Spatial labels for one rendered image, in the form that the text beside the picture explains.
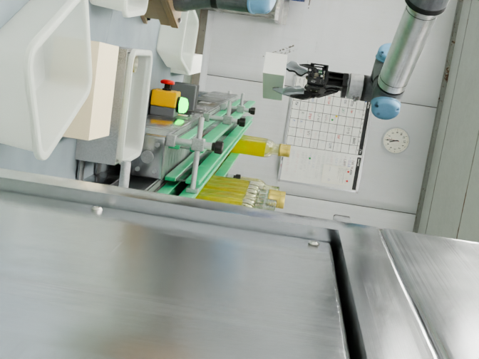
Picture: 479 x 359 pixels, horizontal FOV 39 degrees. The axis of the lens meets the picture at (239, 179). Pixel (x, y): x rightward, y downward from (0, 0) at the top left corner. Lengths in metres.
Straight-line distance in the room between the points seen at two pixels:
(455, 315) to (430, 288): 0.05
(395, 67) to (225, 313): 1.37
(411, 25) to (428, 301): 1.23
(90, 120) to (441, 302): 0.78
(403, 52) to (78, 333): 1.41
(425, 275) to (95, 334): 0.25
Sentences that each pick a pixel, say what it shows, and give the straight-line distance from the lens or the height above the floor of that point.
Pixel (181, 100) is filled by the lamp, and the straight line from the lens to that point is 1.88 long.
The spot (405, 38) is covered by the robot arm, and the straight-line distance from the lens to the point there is 1.65.
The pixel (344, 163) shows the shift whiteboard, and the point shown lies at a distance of 7.50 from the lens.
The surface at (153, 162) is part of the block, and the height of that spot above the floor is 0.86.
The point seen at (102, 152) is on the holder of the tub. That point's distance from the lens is 1.30.
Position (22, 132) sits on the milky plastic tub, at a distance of 0.93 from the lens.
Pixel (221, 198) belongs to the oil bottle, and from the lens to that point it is 1.53.
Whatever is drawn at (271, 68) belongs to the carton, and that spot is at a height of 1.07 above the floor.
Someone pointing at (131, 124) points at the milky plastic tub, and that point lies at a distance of 1.44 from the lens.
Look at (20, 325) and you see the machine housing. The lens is 0.35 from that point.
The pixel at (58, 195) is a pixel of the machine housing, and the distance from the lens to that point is 0.60.
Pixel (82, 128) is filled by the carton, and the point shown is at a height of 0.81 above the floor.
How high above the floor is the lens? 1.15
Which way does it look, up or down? 4 degrees down
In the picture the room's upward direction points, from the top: 99 degrees clockwise
